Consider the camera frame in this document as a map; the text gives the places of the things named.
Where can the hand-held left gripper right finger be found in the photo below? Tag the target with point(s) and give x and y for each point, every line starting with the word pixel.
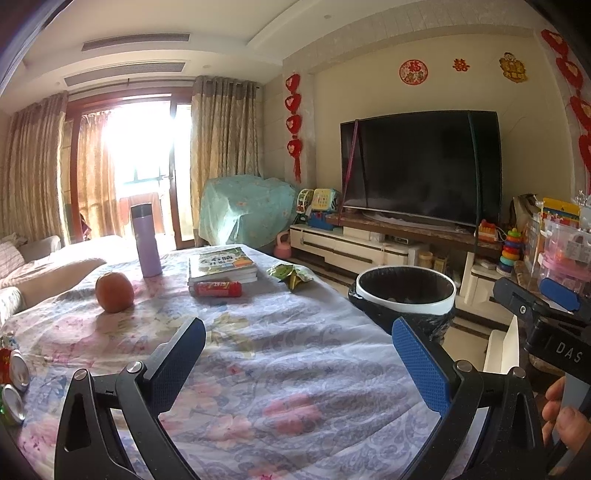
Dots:
pixel 422 364

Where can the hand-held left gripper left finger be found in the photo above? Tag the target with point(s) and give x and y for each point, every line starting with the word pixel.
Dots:
pixel 182 362

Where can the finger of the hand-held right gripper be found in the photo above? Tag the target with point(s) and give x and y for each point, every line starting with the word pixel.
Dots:
pixel 512 295
pixel 558 288

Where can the white bin with black bag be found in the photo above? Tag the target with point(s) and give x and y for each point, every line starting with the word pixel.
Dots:
pixel 406 286

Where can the person's right hand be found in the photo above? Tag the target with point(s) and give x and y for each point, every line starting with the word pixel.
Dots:
pixel 575 427

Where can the clear plastic storage box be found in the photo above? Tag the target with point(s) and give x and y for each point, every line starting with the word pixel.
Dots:
pixel 561 251

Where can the white chair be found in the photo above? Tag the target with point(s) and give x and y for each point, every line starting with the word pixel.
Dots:
pixel 501 346

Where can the red toy phone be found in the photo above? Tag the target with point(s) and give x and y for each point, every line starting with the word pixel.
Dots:
pixel 488 230

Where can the red snack tube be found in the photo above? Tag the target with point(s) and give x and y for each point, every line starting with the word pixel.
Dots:
pixel 217 289

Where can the orange fruit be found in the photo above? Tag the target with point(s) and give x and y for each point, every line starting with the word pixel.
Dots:
pixel 114 291

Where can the green picture book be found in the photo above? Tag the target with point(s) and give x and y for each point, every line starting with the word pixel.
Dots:
pixel 221 261

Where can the purple thermos bottle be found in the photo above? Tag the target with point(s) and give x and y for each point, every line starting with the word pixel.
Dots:
pixel 147 244

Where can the green snack packet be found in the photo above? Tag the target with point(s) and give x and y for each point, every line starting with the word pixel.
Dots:
pixel 288 273

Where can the white television cabinet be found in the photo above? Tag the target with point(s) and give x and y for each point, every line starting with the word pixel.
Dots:
pixel 332 244

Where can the beige sofa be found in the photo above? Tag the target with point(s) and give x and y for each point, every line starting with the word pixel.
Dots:
pixel 60 272

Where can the pink kettlebell toy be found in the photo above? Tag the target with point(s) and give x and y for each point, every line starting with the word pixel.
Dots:
pixel 282 247

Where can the black flat television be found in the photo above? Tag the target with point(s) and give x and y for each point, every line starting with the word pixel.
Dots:
pixel 420 166

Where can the silver drink can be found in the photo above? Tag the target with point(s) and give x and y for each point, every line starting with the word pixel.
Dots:
pixel 19 371

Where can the teal cloth covered furniture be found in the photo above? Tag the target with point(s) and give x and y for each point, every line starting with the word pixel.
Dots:
pixel 249 207

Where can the green drink can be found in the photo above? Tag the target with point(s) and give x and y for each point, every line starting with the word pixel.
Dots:
pixel 13 408

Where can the blue toy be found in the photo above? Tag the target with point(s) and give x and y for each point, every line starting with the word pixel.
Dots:
pixel 323 219

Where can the red drink can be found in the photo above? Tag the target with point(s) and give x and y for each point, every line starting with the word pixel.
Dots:
pixel 4 367

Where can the grey pillow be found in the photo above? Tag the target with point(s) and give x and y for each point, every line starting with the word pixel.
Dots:
pixel 39 248

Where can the yellow activity cube toy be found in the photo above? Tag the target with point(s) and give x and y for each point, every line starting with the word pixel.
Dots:
pixel 324 201

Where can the sheer beige curtain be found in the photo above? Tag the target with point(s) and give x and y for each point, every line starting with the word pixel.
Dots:
pixel 97 184

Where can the pink striped pillow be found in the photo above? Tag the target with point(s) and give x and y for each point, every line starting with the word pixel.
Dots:
pixel 9 261

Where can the white wheel toy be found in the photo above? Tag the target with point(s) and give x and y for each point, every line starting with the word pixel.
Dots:
pixel 304 201

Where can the beige patterned curtain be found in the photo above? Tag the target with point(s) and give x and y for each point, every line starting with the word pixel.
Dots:
pixel 32 166
pixel 226 138

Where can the small red character sticker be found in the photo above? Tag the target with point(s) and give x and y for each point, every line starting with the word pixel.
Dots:
pixel 461 65

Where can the wooden sliding door frame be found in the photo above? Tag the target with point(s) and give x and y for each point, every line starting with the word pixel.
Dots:
pixel 173 161

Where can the round red wall sticker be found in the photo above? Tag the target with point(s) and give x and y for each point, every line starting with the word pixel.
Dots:
pixel 413 72

